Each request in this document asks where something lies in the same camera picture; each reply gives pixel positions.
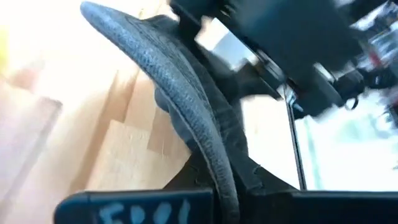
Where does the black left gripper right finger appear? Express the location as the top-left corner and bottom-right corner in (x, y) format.
(232, 148), (300, 196)

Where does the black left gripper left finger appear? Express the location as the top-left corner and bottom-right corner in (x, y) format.
(164, 151), (216, 192)

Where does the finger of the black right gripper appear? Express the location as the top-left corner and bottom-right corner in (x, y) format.
(236, 63), (284, 100)

